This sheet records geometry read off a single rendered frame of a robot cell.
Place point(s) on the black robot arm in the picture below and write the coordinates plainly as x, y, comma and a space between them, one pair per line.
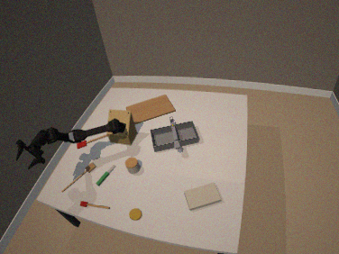
52, 135

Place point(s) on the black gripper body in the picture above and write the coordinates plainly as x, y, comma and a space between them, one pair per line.
37, 143

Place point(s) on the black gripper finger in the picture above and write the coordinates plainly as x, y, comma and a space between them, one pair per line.
33, 163
20, 150

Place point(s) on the grey cylindrical jar with tan lid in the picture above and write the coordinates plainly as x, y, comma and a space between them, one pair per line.
133, 165

